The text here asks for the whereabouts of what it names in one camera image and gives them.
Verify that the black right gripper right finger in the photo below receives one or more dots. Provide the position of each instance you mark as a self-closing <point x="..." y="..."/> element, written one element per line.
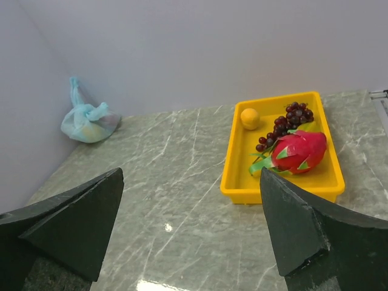
<point x="319" y="245"/>

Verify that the aluminium rail frame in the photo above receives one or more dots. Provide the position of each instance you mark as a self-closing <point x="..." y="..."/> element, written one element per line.
<point x="379" y="99"/>

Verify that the yellow plastic tray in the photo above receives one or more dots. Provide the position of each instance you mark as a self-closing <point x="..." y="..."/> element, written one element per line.
<point x="325" y="180"/>

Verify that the small orange fruit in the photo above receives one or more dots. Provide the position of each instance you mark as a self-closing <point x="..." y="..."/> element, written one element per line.
<point x="250" y="119"/>

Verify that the light blue plastic bag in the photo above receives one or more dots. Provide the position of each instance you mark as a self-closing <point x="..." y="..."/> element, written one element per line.
<point x="85" y="122"/>

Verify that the red dragon fruit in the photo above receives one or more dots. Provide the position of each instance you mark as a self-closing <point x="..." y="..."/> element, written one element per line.
<point x="296" y="153"/>

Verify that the yellow green mango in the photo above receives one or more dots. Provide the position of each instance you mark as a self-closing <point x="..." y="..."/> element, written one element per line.
<point x="310" y="127"/>

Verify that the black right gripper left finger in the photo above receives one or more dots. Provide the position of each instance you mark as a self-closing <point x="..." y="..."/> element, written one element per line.
<point x="60" y="243"/>

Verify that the dark red grape bunch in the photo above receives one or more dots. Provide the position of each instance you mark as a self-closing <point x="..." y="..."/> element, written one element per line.
<point x="296" y="114"/>

